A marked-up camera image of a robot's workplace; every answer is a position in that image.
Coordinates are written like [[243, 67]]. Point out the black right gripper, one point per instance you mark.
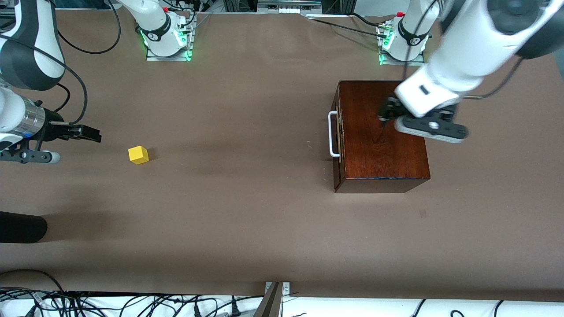
[[53, 129]]

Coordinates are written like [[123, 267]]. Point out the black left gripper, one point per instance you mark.
[[389, 109]]

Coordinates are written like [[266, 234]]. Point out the yellow cube block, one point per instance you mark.
[[138, 155]]

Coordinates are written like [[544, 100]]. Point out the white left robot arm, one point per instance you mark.
[[467, 48]]

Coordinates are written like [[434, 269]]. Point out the dark brown wooden cabinet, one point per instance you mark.
[[374, 167]]

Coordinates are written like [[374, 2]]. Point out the black cylinder object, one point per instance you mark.
[[22, 226]]

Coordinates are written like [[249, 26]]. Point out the silver power strip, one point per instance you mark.
[[288, 5]]

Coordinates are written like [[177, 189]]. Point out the grey metal mounting plate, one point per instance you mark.
[[285, 287]]

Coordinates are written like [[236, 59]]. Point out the dark metal bar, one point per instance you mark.
[[269, 306]]

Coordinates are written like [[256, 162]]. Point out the metal base plate of left arm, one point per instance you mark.
[[387, 61]]

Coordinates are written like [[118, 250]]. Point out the metal base plate of right arm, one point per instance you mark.
[[154, 58]]

